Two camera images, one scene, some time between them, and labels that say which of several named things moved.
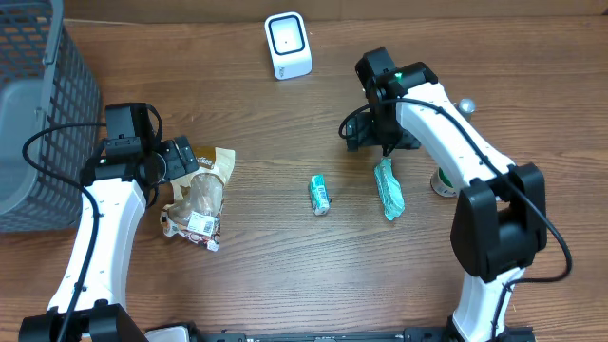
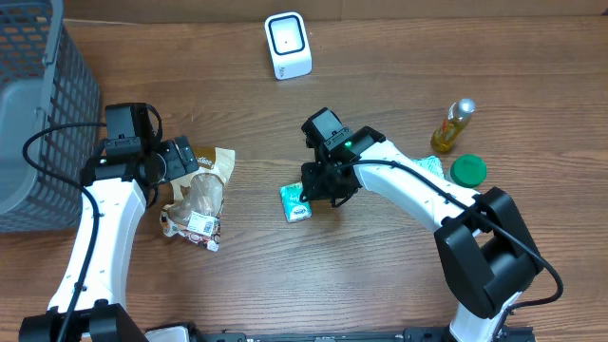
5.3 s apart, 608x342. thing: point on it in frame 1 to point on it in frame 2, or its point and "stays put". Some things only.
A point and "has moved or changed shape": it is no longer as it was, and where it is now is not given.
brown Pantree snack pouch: [199, 198] stays put
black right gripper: [362, 136] to [318, 190]
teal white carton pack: [320, 200] has moved or changed shape
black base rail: [408, 334] stays put
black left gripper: [180, 158] stays put
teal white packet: [389, 188] has moved or changed shape
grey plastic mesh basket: [45, 81] stays put
